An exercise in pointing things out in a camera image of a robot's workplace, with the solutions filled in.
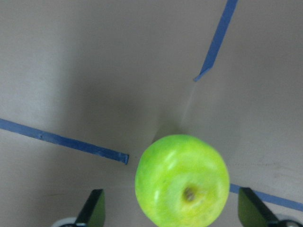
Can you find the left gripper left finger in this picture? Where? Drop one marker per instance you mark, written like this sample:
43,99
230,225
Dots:
93,212

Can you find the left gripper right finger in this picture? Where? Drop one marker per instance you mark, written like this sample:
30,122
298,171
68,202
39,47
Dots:
252,212

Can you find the green apple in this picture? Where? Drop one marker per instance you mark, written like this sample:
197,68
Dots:
181,181

